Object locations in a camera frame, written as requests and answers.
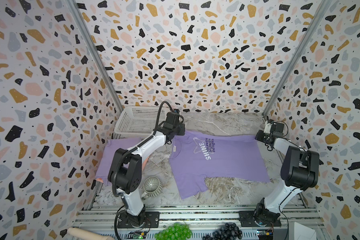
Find purple SHINE t-shirt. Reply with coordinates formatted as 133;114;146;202
169;131;270;200

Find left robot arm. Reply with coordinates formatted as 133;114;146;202
108;109;185;226

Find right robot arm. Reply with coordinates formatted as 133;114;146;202
253;120;320;227

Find folded purple t-shirt on stack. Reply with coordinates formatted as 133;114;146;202
94;137;143;181

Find white plastic laundry basket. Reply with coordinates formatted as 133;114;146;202
114;106;159;138

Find right small circuit board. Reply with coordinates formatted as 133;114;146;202
257;230;274;240

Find green grape bunch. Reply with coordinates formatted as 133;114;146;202
154;223;193;240

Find white paper box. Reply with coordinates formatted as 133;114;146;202
288;222;317;240

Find dark purple grape bunch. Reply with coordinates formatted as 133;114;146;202
202;223;243;240

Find small green circuit board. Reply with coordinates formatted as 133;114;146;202
127;231;147;240

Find wooden rolling pin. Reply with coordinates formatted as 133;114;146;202
67;228;115;240

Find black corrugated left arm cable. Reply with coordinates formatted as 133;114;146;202
111;100;176;240

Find left corner aluminium post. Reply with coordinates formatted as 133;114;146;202
64;1;123;115

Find corner aluminium post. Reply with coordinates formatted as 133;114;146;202
262;0;332;120
64;1;123;115

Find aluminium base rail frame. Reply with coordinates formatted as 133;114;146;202
73;205;330;240

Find right corner aluminium post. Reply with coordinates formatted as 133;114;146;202
262;0;332;120

